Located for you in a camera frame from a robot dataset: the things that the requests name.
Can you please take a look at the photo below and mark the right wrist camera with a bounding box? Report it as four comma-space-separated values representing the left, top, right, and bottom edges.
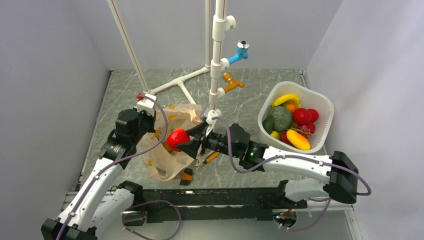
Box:
201, 107, 222, 137

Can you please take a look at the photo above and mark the yellow fake lemon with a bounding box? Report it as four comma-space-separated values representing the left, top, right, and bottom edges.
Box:
269, 130, 281, 140

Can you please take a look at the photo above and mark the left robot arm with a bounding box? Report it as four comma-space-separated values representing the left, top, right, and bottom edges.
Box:
41, 107, 156, 240

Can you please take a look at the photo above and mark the orange handled screwdriver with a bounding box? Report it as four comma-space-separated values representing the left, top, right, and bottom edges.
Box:
196, 151, 221, 168

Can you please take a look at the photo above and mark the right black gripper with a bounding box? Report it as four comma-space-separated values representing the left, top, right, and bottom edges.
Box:
177, 121, 240, 158

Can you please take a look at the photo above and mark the green fake avocado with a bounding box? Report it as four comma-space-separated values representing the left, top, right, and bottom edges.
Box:
262, 115, 275, 134

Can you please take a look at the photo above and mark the fake orange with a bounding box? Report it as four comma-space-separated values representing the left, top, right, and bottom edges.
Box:
283, 101, 297, 113

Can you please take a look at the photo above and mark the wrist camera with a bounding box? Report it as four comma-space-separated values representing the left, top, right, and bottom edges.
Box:
201, 107, 222, 137
135, 92, 157, 117

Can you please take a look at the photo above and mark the red fake tomato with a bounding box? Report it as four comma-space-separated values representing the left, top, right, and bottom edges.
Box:
307, 108, 320, 123

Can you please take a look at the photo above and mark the silver combination wrench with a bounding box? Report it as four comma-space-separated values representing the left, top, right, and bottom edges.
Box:
194, 152, 214, 167

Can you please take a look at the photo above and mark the yellow fake banana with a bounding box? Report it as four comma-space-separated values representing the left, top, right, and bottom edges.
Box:
270, 93, 302, 108

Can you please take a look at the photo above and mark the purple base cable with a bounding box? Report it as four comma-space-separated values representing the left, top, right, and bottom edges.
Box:
121, 199, 183, 240

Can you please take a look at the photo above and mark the orange tap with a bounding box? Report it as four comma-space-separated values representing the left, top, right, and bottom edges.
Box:
222, 72, 244, 93

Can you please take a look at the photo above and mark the blue tap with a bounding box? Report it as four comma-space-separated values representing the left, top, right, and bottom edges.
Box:
227, 40, 250, 66

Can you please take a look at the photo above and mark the black orange hex key set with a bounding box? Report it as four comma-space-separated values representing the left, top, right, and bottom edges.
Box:
179, 168, 194, 186

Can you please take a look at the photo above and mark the yellow fake mango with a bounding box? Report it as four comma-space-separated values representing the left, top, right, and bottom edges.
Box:
286, 129, 311, 151

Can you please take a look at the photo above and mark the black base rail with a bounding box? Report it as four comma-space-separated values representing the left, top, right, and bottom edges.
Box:
125, 187, 308, 227

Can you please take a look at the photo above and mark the yellow fake fruit in bag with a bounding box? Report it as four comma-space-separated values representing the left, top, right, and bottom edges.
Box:
162, 142, 173, 153

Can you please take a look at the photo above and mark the green fake melon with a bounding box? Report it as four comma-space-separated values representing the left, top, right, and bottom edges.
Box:
268, 106, 293, 132

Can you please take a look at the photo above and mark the white plastic basket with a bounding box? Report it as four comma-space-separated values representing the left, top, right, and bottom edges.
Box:
257, 81, 335, 154

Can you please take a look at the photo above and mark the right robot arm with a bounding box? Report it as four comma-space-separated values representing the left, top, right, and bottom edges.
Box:
175, 123, 359, 208

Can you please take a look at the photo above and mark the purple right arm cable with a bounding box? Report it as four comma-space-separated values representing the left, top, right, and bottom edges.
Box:
211, 115, 372, 232

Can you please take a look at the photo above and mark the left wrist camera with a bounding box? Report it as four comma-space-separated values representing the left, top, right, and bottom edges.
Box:
135, 92, 157, 117

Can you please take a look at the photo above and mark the bright red fake apple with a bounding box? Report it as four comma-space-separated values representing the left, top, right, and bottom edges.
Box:
166, 128, 191, 152

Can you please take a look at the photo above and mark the white PVC pipe stand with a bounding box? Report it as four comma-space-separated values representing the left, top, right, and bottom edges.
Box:
106, 0, 237, 112

